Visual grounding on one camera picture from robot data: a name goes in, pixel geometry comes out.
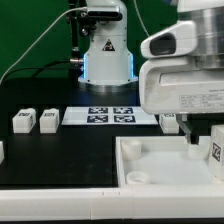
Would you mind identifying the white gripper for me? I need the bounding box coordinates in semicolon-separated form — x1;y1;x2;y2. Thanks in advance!
139;21;224;145

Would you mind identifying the white square table top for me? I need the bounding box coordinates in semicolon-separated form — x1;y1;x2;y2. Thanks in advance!
116;136;224;188

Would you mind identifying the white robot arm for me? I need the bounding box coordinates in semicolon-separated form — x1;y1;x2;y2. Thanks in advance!
79;0;224;117

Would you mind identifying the white sheet with markers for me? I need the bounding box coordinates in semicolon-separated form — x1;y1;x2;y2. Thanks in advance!
62;106;158;125

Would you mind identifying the white block left edge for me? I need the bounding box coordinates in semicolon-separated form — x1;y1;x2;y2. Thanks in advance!
0;141;4;165

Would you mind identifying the white front obstacle rail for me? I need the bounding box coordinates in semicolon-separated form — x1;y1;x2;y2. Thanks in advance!
0;185;224;221

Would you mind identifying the black camera on mount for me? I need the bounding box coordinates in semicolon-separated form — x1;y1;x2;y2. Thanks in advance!
87;11;122;21

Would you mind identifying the black cable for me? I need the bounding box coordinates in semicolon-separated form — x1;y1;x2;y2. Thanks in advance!
5;59;73;79

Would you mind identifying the white cable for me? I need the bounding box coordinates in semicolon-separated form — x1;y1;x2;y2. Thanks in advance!
0;6;88;84

